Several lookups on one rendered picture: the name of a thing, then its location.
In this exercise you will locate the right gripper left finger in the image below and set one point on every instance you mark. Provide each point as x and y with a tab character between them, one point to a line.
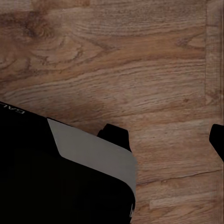
11	139

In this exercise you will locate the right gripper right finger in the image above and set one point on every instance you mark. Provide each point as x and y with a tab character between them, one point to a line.
217	139

